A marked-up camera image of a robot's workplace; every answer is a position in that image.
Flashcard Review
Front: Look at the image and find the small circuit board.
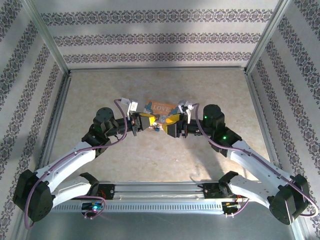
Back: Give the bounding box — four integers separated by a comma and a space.
81, 201, 105, 211
221, 201, 242, 210

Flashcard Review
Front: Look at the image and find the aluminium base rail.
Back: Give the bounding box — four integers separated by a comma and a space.
98, 181, 226, 201

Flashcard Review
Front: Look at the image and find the aluminium frame post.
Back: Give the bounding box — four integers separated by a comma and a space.
245, 0, 293, 74
21, 0, 70, 73

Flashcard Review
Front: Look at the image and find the orange cartoon print box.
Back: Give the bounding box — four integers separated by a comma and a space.
143, 99, 181, 124

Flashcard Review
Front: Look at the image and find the slotted grey cable duct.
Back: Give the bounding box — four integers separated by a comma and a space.
51, 199, 250, 214

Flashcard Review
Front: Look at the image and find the aluminium frame rail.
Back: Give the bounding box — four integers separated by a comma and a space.
67, 66, 248, 74
244, 71, 285, 173
36, 71, 73, 173

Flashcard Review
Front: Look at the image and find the grey metal sheet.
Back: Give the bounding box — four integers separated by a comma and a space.
24, 212, 303, 240

